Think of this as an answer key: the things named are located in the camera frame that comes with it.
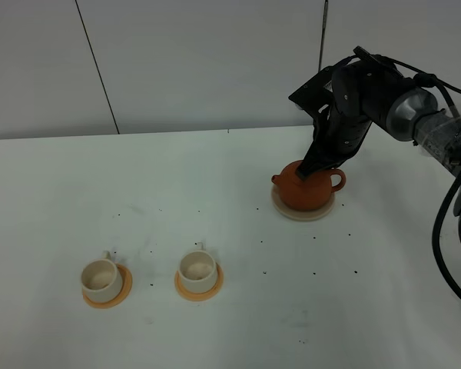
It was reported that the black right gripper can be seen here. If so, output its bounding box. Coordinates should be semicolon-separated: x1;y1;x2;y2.
297;65;371;181

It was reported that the brown clay teapot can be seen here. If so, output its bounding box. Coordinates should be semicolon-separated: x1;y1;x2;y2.
271;161;347;211

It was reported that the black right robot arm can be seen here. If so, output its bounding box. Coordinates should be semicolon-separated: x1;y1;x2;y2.
289;46;461;243

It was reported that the beige round teapot coaster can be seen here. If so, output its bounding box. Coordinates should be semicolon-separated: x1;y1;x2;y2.
270;184;335;222

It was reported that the right white teacup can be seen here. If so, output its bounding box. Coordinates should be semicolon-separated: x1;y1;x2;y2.
178;250;218;294

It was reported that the white teacup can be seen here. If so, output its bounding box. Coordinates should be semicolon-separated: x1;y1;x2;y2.
81;251;123;304
178;250;218;294

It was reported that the right orange saucer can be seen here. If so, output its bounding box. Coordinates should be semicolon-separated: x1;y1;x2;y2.
174;264;224;302

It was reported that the orange saucer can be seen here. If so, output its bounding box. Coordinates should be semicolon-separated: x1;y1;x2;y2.
174;264;224;302
82;263;133;309

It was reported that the left orange saucer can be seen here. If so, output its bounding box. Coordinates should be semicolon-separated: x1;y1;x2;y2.
82;263;133;309

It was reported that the left white teacup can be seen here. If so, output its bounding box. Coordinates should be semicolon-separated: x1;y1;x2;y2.
81;251;123;304

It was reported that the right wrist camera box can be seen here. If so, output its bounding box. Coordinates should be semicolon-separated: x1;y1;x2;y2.
288;66;334;121

